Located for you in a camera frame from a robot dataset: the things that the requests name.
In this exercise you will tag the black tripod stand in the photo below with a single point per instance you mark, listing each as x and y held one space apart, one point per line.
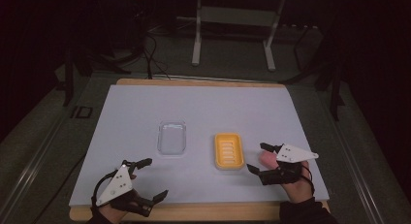
326 75
80 65

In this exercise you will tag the person's right hand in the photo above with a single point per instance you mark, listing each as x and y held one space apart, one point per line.
299 190

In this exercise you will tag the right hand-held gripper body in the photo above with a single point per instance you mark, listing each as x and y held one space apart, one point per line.
292 153

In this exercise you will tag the yellow soap dish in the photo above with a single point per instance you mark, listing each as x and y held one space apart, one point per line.
228 151

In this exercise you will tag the clear plastic box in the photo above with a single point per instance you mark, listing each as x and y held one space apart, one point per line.
172 138

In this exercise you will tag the person's left hand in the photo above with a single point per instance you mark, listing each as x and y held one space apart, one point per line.
111 214

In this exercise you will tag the white table mat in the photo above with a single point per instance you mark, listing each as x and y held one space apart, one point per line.
129 120

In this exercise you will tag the white metal stand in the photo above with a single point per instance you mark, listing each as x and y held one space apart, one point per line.
237 16

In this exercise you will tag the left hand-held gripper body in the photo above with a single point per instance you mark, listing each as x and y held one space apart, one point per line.
119 182

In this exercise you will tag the pink soap bar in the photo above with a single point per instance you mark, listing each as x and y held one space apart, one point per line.
267 159

